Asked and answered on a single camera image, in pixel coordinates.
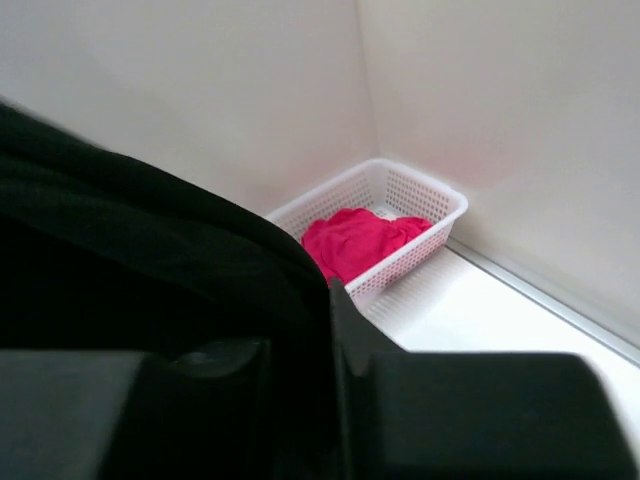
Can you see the magenta t shirt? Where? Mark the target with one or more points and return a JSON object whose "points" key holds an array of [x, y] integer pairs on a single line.
{"points": [[353, 241]]}

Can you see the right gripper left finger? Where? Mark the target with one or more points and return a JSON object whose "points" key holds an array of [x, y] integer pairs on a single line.
{"points": [[134, 415]]}

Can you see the black t shirt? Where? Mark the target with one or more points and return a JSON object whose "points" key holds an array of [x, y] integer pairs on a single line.
{"points": [[100, 249]]}

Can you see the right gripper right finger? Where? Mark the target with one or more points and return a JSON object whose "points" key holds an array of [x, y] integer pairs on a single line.
{"points": [[467, 415]]}

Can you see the white plastic basket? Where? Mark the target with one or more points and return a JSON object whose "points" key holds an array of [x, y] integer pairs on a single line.
{"points": [[390, 190]]}

